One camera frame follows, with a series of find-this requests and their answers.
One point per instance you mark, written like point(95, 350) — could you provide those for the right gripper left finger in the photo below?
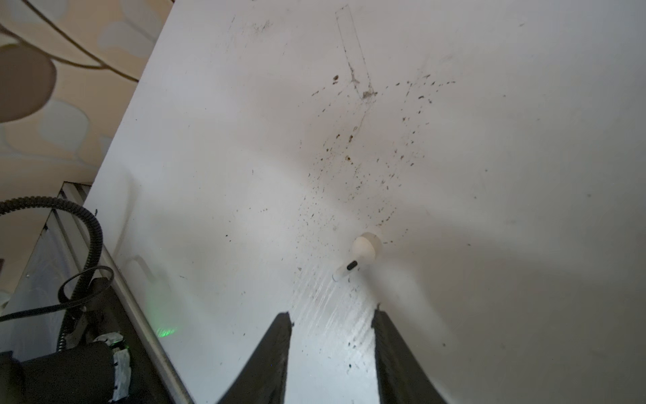
point(264, 376)

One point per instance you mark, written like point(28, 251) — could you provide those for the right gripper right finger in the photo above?
point(400, 377)

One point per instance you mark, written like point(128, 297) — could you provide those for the white earbud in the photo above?
point(363, 252)

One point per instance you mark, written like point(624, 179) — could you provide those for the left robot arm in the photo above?
point(90, 364)

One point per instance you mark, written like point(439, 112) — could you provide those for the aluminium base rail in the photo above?
point(153, 377)

